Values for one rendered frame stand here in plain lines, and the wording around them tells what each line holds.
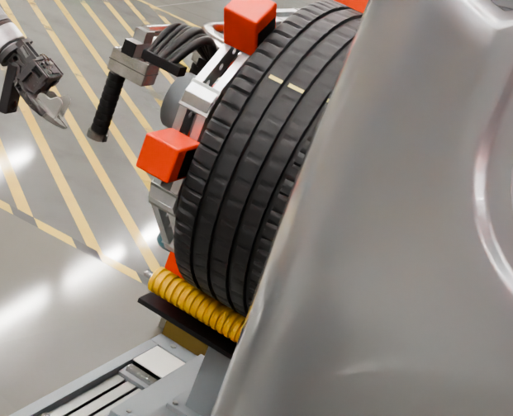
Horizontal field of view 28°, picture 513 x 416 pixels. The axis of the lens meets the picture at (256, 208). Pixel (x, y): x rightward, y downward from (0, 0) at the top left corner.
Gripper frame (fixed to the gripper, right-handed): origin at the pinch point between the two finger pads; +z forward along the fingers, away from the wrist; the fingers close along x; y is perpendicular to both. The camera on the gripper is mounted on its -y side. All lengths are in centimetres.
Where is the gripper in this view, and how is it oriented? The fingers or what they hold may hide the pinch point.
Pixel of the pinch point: (60, 125)
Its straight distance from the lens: 236.0
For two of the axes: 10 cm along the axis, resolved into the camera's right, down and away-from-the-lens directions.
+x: 3.7, -2.1, 9.0
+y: 6.8, -6.0, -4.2
